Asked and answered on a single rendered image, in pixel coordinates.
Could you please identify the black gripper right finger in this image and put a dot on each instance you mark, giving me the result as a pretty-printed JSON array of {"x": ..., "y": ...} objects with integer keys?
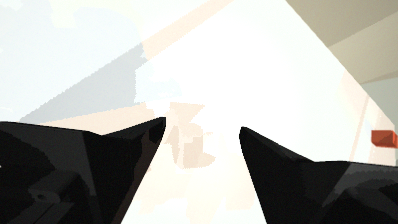
[{"x": 293, "y": 189}]

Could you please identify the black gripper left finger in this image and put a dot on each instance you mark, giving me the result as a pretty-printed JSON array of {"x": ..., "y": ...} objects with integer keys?
[{"x": 112, "y": 166}]

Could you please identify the small red-orange block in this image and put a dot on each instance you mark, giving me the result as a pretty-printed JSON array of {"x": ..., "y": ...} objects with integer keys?
[{"x": 384, "y": 139}]

